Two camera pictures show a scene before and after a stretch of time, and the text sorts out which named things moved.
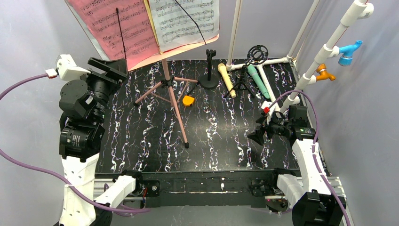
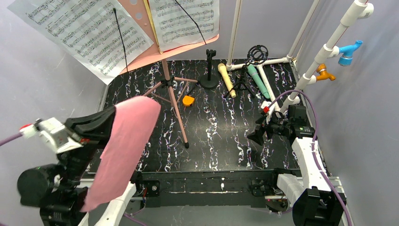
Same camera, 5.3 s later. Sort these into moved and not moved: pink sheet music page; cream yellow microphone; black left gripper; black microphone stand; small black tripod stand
Moved: pink sheet music page; black left gripper
Not moved: small black tripod stand; cream yellow microphone; black microphone stand
